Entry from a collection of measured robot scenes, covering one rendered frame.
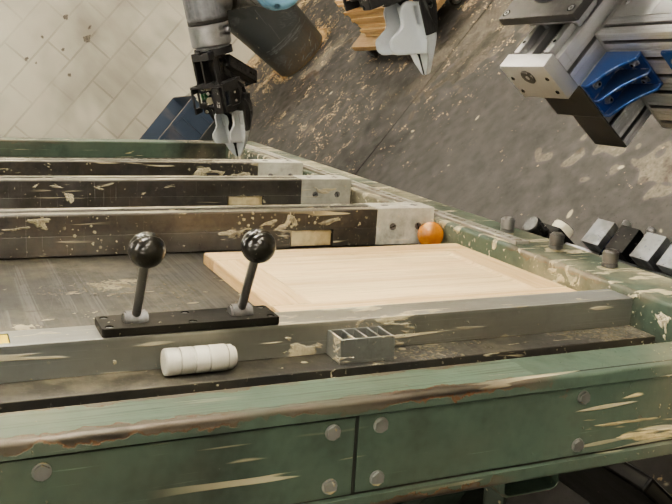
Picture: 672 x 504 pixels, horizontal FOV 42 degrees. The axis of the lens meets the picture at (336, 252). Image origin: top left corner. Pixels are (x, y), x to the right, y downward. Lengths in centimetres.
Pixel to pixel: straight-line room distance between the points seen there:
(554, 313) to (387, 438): 45
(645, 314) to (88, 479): 81
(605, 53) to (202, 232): 84
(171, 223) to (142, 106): 519
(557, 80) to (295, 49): 425
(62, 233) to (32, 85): 508
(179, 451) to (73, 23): 594
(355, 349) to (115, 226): 60
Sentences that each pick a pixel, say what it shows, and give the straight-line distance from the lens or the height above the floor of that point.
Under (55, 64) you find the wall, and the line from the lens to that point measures 655.
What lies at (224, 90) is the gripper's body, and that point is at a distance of 163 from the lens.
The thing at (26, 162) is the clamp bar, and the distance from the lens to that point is 212.
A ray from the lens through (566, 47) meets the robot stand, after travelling 172.
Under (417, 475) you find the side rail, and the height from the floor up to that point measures 123.
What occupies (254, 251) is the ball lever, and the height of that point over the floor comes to 141.
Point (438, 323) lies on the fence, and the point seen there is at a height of 114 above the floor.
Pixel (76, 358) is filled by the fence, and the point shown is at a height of 147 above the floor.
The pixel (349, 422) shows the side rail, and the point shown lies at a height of 133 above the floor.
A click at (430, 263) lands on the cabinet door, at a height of 99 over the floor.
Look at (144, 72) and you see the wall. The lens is 667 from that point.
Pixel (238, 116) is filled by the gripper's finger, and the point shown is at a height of 129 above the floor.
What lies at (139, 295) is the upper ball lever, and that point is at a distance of 94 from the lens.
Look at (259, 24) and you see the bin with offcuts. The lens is 577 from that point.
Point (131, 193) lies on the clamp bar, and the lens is 186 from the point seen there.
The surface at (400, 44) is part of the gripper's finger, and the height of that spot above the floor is 141.
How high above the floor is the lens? 178
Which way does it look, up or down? 27 degrees down
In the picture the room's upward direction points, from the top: 48 degrees counter-clockwise
